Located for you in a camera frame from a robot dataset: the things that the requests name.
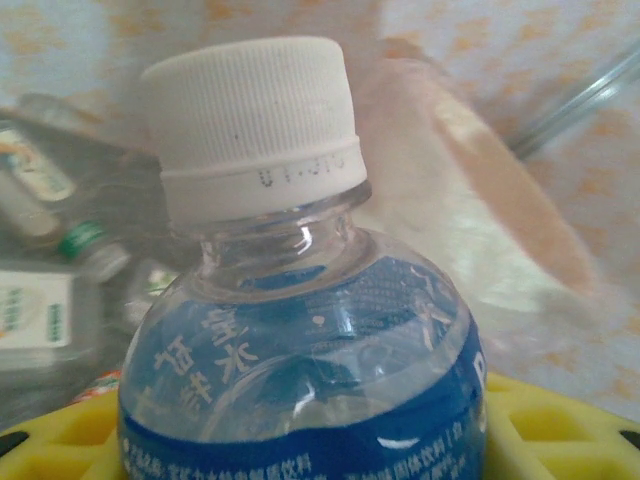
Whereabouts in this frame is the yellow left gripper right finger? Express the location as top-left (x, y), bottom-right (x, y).
top-left (480, 372), bottom-right (640, 480)

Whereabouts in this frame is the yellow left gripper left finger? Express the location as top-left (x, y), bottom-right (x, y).
top-left (0, 398), bottom-right (124, 480)

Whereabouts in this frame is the white ribbed plastic bin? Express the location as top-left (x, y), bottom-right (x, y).
top-left (359, 54), bottom-right (601, 351)

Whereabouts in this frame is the square clear bottle white label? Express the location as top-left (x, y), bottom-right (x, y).
top-left (0, 259), bottom-right (114, 394)

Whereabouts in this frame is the clear bottle yellow white label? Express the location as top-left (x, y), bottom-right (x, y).
top-left (0, 93), bottom-right (132, 282)

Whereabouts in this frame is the clear bottle blue label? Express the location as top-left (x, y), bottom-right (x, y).
top-left (115, 35), bottom-right (490, 480)

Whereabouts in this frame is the crushed clear bottle orange label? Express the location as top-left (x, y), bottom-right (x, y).
top-left (73, 368), bottom-right (122, 407)

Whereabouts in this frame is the translucent bin liner bag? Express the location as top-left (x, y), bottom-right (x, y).
top-left (349, 37), bottom-right (601, 301)

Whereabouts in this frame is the aluminium frame post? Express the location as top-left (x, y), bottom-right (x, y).
top-left (513, 53), bottom-right (640, 157)

